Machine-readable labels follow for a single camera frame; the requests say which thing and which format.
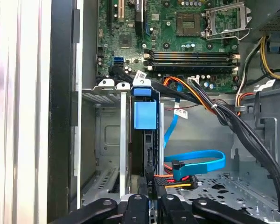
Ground green motherboard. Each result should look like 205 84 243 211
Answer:
97 0 241 94

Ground black graphics card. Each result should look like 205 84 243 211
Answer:
134 0 146 37

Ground white expansion slot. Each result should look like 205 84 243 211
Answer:
117 0 125 23

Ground grey metal drive cage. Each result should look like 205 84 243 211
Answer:
231 87 280 168

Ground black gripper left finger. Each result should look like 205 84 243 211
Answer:
49 195 150 224

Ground black RAM slot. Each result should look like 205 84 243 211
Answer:
144 56 240 61
146 61 240 66
144 51 240 57

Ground orange and yellow wire bundle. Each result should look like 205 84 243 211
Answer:
163 76 219 115

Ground metal socket cover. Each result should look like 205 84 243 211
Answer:
204 1 252 40

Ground locking lever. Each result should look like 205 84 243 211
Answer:
205 28 252 40

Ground blue data wire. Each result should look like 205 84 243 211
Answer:
163 83 226 185

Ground grey metal disk bay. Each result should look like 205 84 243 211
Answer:
80 78 166 206

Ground black cable bundle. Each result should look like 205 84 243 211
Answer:
108 65 280 219

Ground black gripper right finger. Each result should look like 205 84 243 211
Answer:
159 195 271 224

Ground grey and white wire bundle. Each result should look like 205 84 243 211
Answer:
234 36 266 116

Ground hard disk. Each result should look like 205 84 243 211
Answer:
130 86 166 203

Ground orange disk power wire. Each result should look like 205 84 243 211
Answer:
144 164 198 201

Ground grey power supply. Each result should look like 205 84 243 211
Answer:
244 0 280 43

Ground black PC case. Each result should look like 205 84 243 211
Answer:
46 0 280 224

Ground CPU socket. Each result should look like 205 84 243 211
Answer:
176 13 201 37

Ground black expansion slot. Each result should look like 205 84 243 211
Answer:
107 0 113 28

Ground yellow wires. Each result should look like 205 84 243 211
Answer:
260 36 280 81

